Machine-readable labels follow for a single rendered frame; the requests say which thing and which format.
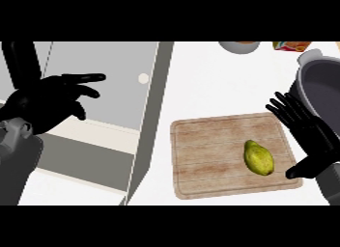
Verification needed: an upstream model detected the wooden cutting board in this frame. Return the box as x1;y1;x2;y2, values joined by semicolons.
168;112;304;201

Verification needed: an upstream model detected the large flat grey door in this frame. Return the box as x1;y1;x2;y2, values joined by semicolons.
37;41;176;206

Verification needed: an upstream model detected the orange printed box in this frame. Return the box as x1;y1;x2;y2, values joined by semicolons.
272;41;313;53

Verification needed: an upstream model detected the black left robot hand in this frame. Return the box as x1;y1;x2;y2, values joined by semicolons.
0;72;106;135

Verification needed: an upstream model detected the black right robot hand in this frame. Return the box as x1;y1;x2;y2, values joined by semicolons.
264;91;340;180

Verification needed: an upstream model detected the grey metal pot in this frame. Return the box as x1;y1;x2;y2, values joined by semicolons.
288;48;340;152

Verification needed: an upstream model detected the green pear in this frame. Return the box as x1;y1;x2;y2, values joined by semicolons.
242;139;276;177

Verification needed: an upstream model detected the grey bowl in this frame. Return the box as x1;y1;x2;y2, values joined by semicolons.
219;41;261;55

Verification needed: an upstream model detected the black upright handle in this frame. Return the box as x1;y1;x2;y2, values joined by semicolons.
0;41;44;91

